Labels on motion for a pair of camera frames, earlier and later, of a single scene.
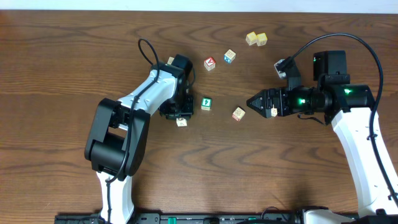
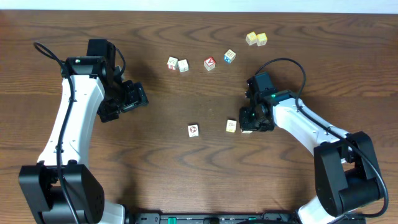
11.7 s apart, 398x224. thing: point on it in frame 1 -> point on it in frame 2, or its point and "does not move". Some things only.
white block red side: [170, 60] does not move
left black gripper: [179, 114] -> [134, 100]
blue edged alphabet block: [229, 56] does not move
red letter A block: [209, 63] does not move
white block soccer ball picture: [181, 122] -> [193, 130]
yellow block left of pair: [251, 38] does not move
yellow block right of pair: [261, 39] does not move
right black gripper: [270, 94] -> [245, 124]
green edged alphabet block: [206, 104] -> [231, 126]
